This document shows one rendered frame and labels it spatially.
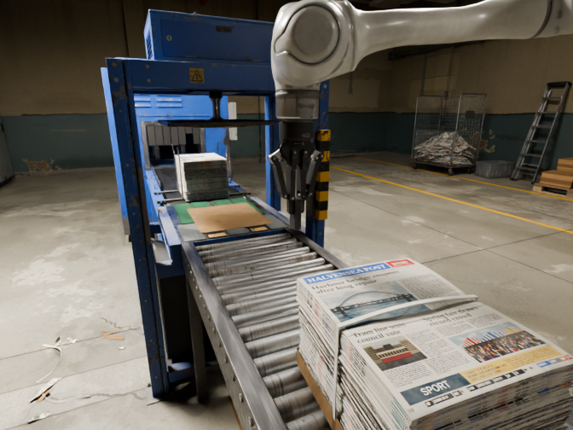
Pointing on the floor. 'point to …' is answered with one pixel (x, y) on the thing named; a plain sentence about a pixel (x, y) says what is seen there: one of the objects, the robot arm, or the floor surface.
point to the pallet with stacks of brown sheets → (558, 179)
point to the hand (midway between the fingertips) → (295, 213)
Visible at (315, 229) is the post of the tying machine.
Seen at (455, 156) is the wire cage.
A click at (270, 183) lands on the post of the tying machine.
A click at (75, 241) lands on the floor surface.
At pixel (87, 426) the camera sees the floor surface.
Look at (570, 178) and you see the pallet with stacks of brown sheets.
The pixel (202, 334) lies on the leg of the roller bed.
